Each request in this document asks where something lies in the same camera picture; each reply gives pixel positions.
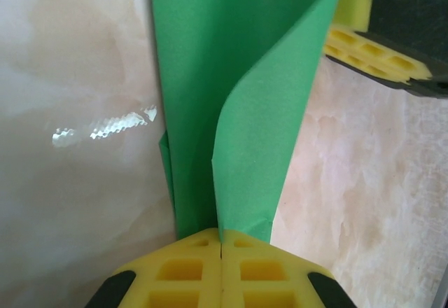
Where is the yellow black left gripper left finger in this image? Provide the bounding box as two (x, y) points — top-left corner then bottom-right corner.
(85, 227), (223, 308)

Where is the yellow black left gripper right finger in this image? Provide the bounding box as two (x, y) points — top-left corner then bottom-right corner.
(221, 227), (356, 308)

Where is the green paper sheet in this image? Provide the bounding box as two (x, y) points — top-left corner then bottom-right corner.
(148, 0), (349, 246)

